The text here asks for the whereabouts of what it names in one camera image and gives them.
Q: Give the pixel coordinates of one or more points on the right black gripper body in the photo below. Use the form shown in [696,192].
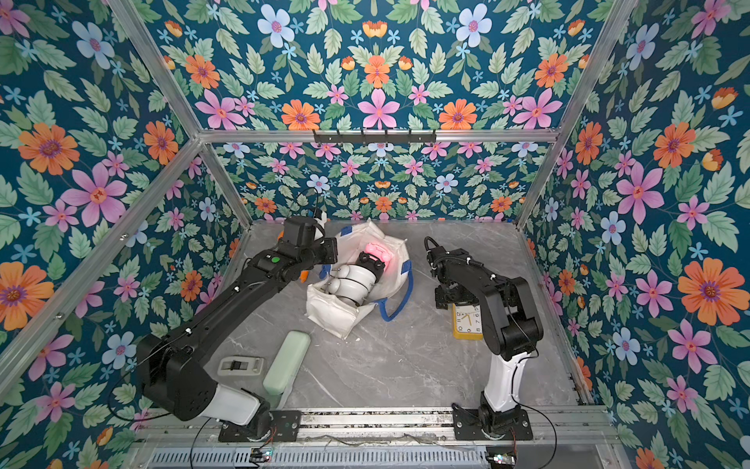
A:
[448,294]

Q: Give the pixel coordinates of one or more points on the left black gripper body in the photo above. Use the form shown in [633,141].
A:
[325,253]

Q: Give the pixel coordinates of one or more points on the yellow square alarm clock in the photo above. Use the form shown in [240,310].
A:
[467,322]

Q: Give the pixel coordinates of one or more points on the white canvas tote bag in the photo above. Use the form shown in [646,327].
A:
[388,297]

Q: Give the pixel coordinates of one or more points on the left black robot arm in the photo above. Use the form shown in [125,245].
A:
[171,369]

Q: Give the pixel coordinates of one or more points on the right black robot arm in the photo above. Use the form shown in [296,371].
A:
[509,325]

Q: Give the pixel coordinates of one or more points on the white twin-bell alarm clock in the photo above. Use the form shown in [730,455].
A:
[352,271]

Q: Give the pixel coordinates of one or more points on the pink alarm clock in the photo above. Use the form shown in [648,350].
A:
[379,251]

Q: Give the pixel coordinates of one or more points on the pale green oblong case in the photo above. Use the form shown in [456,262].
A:
[287,362]

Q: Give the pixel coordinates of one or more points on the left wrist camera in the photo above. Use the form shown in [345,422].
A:
[320,220]

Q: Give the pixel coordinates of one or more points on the black hook rail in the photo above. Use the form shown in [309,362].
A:
[362,137]

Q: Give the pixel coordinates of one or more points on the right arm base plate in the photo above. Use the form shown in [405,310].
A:
[484,424]

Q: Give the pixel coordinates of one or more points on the white wall light switch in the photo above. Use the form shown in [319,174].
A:
[238,366]

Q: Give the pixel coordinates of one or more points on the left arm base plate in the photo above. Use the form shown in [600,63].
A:
[277,426]

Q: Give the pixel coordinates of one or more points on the aluminium front rail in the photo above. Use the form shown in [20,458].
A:
[547,425]

